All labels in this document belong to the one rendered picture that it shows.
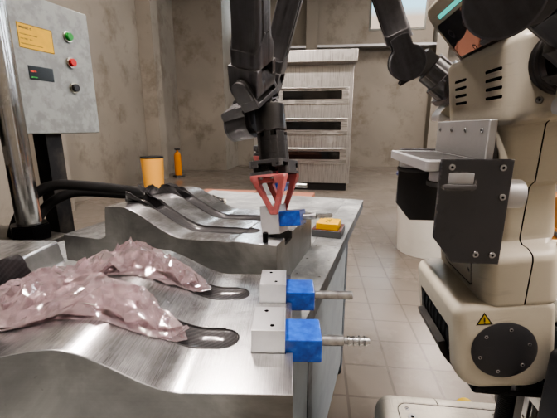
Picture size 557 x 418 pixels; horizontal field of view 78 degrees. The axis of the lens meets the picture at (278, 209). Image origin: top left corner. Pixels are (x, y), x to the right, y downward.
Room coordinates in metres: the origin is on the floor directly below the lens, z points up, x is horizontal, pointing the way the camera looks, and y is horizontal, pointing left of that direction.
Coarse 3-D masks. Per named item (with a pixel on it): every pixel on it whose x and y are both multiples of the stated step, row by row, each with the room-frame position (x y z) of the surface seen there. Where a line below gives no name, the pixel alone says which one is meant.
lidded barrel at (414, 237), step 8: (400, 216) 2.92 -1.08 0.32; (400, 224) 2.92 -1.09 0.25; (408, 224) 2.83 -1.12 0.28; (416, 224) 2.77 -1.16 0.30; (424, 224) 2.73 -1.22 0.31; (432, 224) 2.71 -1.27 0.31; (400, 232) 2.91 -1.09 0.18; (408, 232) 2.83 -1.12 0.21; (416, 232) 2.77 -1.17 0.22; (424, 232) 2.73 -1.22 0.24; (432, 232) 2.71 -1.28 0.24; (400, 240) 2.91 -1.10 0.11; (408, 240) 2.83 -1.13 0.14; (416, 240) 2.77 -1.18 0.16; (424, 240) 2.73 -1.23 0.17; (432, 240) 2.72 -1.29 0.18; (400, 248) 2.91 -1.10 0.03; (408, 248) 2.82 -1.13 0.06; (416, 248) 2.77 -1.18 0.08; (424, 248) 2.74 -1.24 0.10; (432, 248) 2.72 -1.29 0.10; (440, 248) 2.72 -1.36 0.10; (416, 256) 2.77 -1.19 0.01; (424, 256) 2.74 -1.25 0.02; (432, 256) 2.72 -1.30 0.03; (440, 256) 2.72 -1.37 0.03
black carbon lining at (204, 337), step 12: (0, 264) 0.43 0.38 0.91; (12, 264) 0.45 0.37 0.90; (24, 264) 0.46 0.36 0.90; (0, 276) 0.43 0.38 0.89; (12, 276) 0.44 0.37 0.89; (24, 276) 0.45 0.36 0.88; (216, 288) 0.47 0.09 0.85; (228, 288) 0.47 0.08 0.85; (240, 288) 0.47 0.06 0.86; (192, 324) 0.37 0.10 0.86; (192, 336) 0.35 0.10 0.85; (204, 336) 0.36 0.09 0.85; (216, 336) 0.36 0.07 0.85; (228, 336) 0.35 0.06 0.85; (204, 348) 0.33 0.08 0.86; (216, 348) 0.33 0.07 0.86
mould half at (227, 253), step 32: (192, 192) 0.86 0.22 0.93; (96, 224) 0.80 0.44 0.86; (128, 224) 0.66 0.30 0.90; (160, 224) 0.65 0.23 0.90; (224, 224) 0.72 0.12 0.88; (256, 224) 0.70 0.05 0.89; (192, 256) 0.61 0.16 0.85; (224, 256) 0.59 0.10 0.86; (256, 256) 0.57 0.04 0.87; (288, 256) 0.63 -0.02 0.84
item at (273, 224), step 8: (264, 208) 0.62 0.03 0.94; (280, 208) 0.63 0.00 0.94; (264, 216) 0.62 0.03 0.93; (272, 216) 0.61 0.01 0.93; (280, 216) 0.61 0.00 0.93; (288, 216) 0.61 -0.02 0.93; (296, 216) 0.60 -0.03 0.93; (304, 216) 0.61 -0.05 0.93; (312, 216) 0.61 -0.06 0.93; (320, 216) 0.60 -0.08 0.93; (328, 216) 0.60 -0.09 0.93; (264, 224) 0.61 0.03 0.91; (272, 224) 0.61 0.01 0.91; (280, 224) 0.61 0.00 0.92; (288, 224) 0.60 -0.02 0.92; (296, 224) 0.60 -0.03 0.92; (272, 232) 0.61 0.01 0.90; (280, 232) 0.61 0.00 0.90
